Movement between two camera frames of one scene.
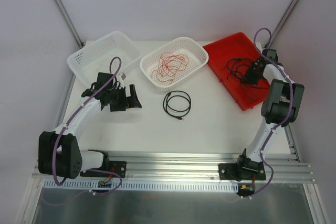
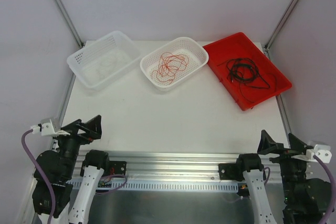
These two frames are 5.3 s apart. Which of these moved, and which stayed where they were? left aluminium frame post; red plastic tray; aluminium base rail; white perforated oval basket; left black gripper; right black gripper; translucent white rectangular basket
Moved: left black gripper; right black gripper
Stayed: white perforated oval basket; aluminium base rail; red plastic tray; left aluminium frame post; translucent white rectangular basket
